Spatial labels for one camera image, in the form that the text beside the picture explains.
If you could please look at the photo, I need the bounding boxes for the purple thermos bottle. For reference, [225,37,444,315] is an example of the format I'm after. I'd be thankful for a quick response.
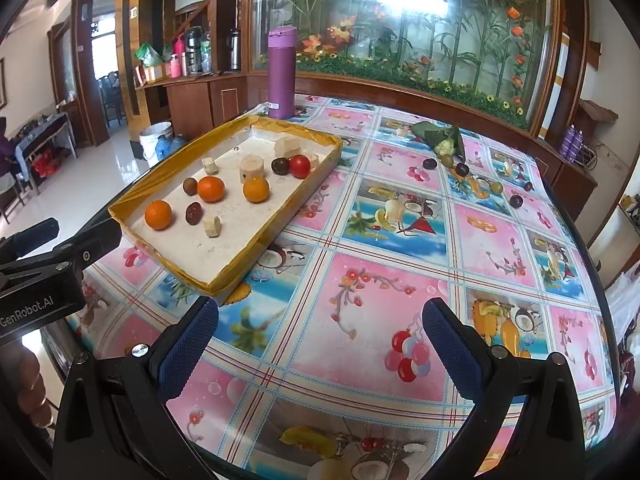
[266,25,297,121]

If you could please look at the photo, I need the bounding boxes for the brown cardboard box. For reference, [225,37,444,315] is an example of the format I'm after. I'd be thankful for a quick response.
[577,97,616,136]

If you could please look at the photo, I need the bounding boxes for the blue water jug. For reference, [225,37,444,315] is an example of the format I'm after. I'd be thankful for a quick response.
[156,134,186,161]

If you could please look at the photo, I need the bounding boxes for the white and yellow roll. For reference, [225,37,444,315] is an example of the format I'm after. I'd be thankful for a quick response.
[540,30,571,141]

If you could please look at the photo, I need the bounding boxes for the dark thermos flask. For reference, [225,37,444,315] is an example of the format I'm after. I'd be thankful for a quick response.
[184,27,205,75]

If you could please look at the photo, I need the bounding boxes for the cloth-covered side table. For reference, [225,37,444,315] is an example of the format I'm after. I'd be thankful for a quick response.
[12,112,78,181]

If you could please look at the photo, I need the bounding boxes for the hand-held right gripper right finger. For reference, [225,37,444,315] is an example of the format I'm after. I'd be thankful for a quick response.
[422,297,583,480]

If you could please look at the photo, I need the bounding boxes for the dark wooden chair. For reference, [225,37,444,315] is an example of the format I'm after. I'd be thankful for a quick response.
[97,72,128,128]

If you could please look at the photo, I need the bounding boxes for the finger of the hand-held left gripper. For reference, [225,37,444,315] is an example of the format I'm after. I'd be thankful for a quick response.
[0,218,60,261]
[10,217,123,276]

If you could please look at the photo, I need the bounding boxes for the steel thermos flask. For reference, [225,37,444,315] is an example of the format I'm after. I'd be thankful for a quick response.
[227,30,242,72]

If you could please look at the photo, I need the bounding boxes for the white foam tray yellow rim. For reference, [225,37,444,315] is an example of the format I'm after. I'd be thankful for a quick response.
[107,114,345,297]

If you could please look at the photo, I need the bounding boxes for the wooden side cabinet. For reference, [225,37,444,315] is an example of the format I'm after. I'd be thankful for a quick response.
[530,132,598,221]
[132,70,271,146]

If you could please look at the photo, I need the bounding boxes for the person's left hand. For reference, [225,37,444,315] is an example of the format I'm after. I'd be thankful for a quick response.
[15,342,55,428]

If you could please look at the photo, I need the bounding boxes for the green bag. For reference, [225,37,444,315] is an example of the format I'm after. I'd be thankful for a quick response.
[134,42,166,68]

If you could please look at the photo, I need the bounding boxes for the green leafy vegetable bundle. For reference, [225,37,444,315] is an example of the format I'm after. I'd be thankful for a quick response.
[410,121,467,161]

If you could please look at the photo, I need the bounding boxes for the printed fruit tablecloth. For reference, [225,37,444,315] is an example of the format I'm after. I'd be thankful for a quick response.
[65,92,621,480]

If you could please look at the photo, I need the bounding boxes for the white bucket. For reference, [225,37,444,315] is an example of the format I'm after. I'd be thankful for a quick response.
[138,122,173,168]

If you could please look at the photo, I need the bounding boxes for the glass cabinet with artificial flowers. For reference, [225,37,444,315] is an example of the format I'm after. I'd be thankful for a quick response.
[245,0,568,136]

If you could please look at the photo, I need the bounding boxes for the yellowish orange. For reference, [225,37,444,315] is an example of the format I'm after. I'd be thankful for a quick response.
[243,176,271,204]

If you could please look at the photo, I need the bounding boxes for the deep orange tangerine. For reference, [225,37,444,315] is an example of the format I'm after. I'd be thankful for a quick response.
[144,200,174,231]
[197,175,227,204]

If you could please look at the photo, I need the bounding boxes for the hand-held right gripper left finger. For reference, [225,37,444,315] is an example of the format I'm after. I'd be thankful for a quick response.
[52,296,221,480]

